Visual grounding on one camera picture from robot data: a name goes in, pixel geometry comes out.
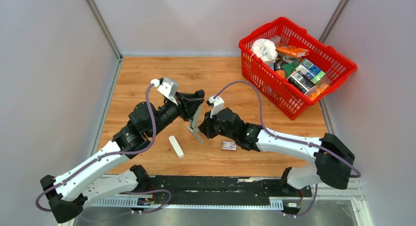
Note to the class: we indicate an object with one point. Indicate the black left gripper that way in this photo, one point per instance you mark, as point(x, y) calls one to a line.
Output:
point(187, 104)

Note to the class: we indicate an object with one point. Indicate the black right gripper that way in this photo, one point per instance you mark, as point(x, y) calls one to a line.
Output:
point(206, 128)

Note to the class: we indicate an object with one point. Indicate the grey stapler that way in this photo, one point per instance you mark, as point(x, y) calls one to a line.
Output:
point(193, 124)

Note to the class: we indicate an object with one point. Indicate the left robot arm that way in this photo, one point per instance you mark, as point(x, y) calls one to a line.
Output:
point(70, 193)

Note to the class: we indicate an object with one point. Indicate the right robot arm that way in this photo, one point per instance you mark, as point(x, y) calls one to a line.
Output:
point(330, 160)

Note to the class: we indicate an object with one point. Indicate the white stapler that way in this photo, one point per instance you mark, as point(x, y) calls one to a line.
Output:
point(176, 146)

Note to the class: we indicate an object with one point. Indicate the red white staple box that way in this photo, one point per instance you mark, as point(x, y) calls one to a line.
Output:
point(229, 146)

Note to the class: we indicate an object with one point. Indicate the white crumpled bag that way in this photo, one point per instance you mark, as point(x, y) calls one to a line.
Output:
point(265, 50)

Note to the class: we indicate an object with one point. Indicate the red plastic basket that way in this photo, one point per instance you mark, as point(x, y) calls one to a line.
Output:
point(282, 94)

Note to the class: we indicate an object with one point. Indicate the black white box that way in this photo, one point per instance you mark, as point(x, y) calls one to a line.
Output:
point(302, 82)

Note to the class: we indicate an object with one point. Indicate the orange box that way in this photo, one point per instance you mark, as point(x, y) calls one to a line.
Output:
point(292, 50)

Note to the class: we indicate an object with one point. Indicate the blue green box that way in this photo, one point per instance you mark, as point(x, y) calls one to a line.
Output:
point(310, 70)

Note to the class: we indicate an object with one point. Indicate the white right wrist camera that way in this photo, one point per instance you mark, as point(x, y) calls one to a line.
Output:
point(216, 104)

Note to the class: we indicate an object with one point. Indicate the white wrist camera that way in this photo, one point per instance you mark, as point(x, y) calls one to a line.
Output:
point(216, 104)
point(167, 87)

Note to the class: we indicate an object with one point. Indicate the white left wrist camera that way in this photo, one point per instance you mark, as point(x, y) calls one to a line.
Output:
point(167, 87)

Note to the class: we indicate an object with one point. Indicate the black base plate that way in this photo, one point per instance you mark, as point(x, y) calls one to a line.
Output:
point(219, 190)

